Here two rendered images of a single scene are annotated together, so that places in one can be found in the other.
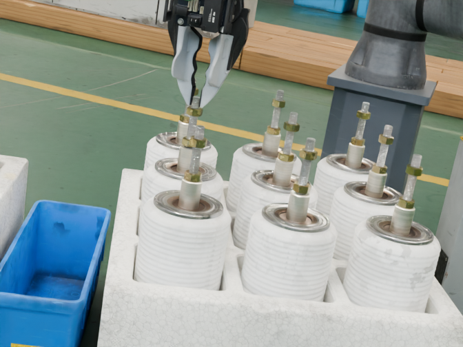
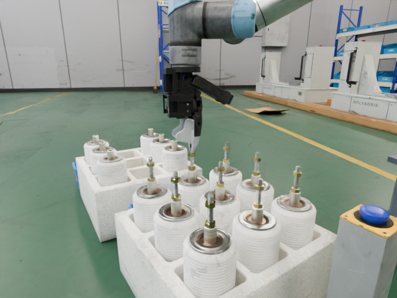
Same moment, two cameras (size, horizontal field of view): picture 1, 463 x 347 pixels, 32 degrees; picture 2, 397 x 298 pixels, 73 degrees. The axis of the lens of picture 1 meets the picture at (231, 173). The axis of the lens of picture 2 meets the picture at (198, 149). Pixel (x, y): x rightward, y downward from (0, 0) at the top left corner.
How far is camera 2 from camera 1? 0.85 m
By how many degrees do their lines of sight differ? 60
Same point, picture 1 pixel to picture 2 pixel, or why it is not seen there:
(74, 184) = (277, 188)
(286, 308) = (143, 252)
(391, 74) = not seen: outside the picture
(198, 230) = (136, 201)
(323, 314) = (151, 264)
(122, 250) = not seen: hidden behind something
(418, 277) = (194, 271)
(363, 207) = (234, 223)
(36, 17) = (376, 125)
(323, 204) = not seen: hidden behind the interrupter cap
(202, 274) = (142, 222)
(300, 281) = (159, 243)
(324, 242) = (166, 227)
